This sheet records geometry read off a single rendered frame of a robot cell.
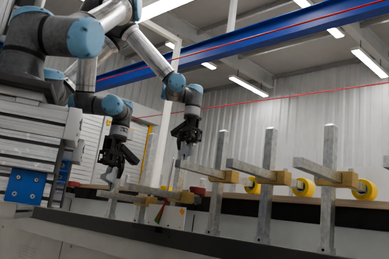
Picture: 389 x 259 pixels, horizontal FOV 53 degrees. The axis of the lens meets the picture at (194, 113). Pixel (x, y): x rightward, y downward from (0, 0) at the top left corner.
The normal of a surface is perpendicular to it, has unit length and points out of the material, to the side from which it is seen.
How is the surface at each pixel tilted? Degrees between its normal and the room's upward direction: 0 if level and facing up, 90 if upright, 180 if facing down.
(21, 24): 90
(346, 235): 90
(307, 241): 90
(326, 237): 90
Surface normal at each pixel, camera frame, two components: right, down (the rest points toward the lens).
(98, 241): -0.69, -0.29
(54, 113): 0.26, -0.23
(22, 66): 0.54, -0.44
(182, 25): 0.70, -0.11
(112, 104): -0.12, -0.29
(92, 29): 0.95, 0.16
